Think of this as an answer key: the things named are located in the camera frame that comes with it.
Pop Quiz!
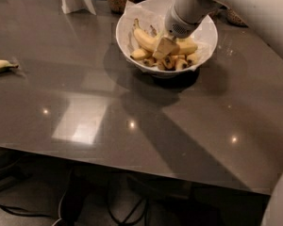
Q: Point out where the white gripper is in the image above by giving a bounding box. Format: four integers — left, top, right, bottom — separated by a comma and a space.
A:
153, 4, 202, 59

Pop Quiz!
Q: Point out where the bunch of small bananas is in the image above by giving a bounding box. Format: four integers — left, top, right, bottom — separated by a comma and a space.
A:
130, 29, 197, 71

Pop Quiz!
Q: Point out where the large yellow banana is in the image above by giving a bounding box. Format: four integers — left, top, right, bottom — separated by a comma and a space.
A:
133, 19, 198, 55

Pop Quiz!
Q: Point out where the white paper bowl liner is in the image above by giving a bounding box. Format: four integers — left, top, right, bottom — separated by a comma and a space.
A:
116, 0, 218, 78

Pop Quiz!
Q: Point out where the glass jar of chickpeas right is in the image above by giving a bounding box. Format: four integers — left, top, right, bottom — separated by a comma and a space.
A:
226, 8, 247, 27

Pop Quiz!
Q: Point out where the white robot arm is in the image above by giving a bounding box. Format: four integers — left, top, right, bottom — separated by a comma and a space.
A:
154, 0, 283, 59

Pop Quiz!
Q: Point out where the black cable under table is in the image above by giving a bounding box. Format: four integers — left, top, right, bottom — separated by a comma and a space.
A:
105, 172, 149, 226

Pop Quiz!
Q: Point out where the white bowl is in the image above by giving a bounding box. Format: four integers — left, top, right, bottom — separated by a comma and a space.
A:
116, 0, 218, 79

